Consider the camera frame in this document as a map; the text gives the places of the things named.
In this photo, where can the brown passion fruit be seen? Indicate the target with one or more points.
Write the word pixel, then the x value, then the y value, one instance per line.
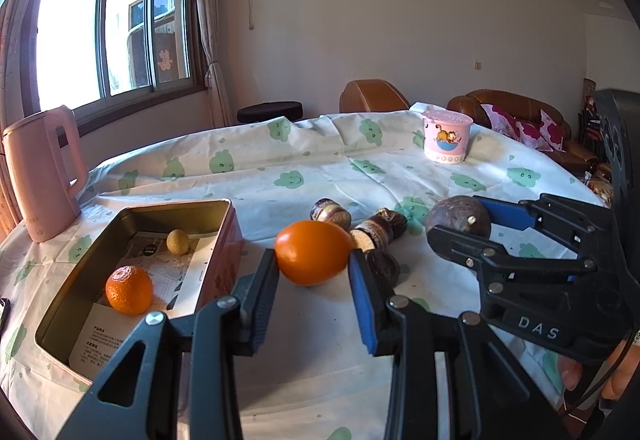
pixel 450 215

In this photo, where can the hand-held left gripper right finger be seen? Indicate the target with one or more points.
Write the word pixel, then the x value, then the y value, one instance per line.
pixel 364 305

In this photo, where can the beige curtain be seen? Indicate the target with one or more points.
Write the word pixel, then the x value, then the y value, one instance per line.
pixel 207 20

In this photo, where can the black round stool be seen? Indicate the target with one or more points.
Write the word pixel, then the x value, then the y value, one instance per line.
pixel 270 112

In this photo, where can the white instruction sheet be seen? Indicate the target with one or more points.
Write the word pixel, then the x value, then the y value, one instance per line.
pixel 100 340

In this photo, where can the pink cartoon cup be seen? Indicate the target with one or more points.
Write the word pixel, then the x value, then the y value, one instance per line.
pixel 446 135

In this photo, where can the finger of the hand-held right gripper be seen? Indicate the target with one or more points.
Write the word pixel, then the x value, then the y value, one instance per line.
pixel 505 214
pixel 452 242

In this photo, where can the person's right hand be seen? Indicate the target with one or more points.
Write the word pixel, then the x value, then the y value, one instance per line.
pixel 620 372

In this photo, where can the brown framed window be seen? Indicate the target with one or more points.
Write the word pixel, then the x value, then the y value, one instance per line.
pixel 125 45

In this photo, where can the small yellow round fruit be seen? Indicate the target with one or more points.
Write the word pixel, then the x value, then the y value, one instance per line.
pixel 177 241

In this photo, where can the pink metal tin box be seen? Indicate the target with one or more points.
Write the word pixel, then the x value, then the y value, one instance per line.
pixel 220 245

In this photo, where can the pink floral pillow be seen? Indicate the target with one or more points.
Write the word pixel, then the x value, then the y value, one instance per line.
pixel 497 119
pixel 542 133

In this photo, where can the printed paper leaflet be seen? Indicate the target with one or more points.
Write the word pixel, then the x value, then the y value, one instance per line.
pixel 170 275

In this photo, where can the dimpled mandarin orange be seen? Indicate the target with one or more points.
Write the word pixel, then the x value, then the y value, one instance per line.
pixel 129 290

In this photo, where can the pink electric kettle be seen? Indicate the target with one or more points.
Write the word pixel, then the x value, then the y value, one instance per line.
pixel 40 170

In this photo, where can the wrinkled brown date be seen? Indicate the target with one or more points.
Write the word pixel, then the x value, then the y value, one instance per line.
pixel 397 222

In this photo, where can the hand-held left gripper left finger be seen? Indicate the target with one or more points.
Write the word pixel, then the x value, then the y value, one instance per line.
pixel 262 305

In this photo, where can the smooth oval orange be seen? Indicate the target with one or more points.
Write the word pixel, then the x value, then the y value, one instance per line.
pixel 312 252

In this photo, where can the black smartphone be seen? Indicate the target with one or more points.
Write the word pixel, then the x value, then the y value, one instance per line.
pixel 3 315

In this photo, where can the brown leather sofa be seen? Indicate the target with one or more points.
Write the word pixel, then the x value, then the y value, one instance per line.
pixel 525 105

